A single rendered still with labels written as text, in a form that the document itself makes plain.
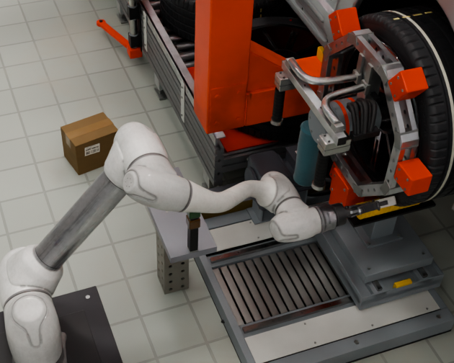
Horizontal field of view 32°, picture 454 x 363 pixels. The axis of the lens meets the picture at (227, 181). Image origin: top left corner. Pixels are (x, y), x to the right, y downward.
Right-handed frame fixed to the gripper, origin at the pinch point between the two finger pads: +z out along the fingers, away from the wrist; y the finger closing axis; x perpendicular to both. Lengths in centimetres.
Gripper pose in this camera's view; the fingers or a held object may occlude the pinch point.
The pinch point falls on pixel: (385, 202)
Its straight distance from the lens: 269.3
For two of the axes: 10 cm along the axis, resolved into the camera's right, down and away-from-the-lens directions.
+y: 2.8, -0.4, -9.6
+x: -2.2, -9.8, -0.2
